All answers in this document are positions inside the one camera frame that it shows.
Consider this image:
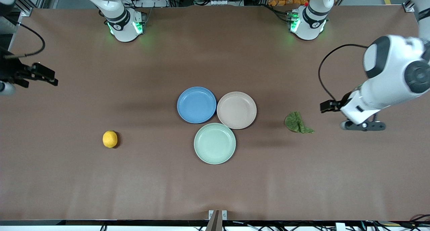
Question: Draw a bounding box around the green lettuce leaf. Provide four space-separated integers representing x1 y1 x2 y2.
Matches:
285 111 315 134

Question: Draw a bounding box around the yellow lemon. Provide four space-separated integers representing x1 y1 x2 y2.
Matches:
102 130 118 148

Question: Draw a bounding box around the beige pink plate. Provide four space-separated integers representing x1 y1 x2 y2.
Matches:
217 91 257 130

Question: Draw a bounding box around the pale green plate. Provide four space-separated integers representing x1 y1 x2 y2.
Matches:
194 123 236 165

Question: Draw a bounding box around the brown table cover sheet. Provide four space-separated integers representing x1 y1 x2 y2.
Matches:
0 6 430 221

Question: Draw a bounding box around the blue plate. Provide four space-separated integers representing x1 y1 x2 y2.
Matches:
177 86 217 124

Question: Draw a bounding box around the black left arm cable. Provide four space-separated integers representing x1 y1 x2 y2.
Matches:
318 44 369 102

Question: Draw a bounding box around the aluminium frame profile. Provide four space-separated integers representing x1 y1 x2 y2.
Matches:
15 0 46 17

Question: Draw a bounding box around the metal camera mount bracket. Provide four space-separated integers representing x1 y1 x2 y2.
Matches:
206 210 228 231

